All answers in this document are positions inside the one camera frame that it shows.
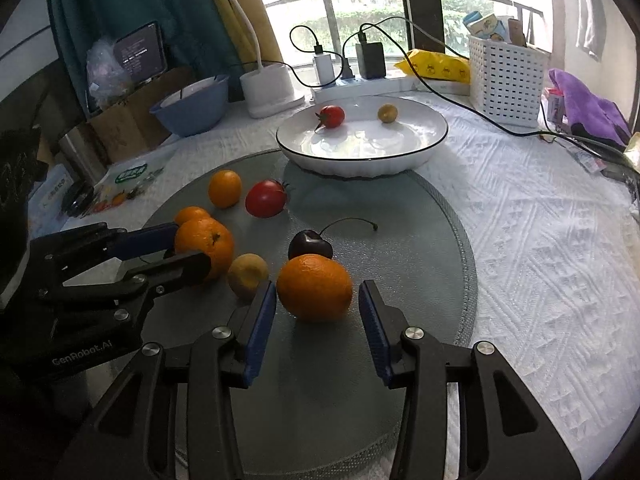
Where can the white textured tablecloth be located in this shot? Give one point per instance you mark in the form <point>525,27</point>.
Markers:
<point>540,270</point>

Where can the white label card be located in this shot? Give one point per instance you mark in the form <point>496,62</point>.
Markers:
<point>590,161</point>

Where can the printed tissue packs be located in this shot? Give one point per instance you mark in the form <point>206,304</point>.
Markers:
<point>485,25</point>

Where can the blue bowl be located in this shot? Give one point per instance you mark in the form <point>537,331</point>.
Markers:
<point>192,110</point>

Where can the person's left hand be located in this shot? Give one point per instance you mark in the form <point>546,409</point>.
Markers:
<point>17,180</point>

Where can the large red tomato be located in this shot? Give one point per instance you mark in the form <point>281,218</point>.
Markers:
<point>266,198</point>

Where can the brown wooden item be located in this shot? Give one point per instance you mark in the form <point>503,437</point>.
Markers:
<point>517,32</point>

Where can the white charger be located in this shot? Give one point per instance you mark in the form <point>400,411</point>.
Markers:
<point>324,67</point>

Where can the small orange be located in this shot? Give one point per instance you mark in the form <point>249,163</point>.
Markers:
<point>225,188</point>

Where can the white power strip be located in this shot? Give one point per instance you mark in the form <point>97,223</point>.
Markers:
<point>365,87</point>

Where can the white desk lamp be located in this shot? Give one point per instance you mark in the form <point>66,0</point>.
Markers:
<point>267,87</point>

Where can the yellow curtain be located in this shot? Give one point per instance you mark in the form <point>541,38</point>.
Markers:
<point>267,25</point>

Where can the white hanging cloth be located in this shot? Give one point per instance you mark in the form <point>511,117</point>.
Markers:
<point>592,10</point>

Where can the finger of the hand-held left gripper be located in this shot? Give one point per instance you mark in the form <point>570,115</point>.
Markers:
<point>180,269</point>
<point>147,241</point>

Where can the printed bag with green label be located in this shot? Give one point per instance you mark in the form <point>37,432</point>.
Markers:
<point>131,175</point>

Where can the black charger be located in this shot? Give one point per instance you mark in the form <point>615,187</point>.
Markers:
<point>370,60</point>

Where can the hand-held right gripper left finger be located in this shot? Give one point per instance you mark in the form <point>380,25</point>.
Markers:
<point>260,332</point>

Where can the small red tomato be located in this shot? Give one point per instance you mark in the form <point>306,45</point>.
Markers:
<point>332,116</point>

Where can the small yellow fruit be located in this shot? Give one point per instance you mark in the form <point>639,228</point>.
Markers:
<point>247,275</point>
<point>387,113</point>

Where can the large orange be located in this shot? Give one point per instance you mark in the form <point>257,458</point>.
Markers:
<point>207,242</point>
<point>315,287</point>
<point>191,214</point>

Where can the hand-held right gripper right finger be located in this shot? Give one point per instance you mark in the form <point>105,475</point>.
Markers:
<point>373,332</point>

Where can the dark cherry with long stem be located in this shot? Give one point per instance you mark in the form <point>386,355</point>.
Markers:
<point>310,246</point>

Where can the round glass turntable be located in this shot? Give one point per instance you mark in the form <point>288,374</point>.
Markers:
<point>400,270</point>

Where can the small red white box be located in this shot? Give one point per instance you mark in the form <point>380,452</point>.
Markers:
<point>554,105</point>

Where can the clear plastic bag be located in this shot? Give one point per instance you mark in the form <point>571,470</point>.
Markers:
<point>102,72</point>

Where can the white plastic basket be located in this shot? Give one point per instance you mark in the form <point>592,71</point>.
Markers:
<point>507,82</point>

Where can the purple towel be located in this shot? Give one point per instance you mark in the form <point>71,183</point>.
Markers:
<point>590,107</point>

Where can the black plug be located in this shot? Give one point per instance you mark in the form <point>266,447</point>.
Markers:
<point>347,69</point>

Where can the metal container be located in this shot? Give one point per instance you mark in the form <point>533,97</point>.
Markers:
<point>82,155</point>

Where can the cardboard box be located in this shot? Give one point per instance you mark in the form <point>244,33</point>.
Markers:
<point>130,125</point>

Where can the phone with dark screen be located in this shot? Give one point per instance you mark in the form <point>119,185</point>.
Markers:
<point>141,51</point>

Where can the dark window pillar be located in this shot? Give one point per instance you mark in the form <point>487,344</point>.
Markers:
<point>422,0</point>

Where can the white wipes packet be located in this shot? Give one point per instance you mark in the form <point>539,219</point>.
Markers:
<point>450,88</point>

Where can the black balcony railing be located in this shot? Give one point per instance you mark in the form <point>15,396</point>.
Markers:
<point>330,15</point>

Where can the yellow wipes packet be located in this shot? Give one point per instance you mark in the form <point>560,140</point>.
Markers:
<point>435,66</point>

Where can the white plate with black rim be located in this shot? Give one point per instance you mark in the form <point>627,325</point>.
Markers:
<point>360,147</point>

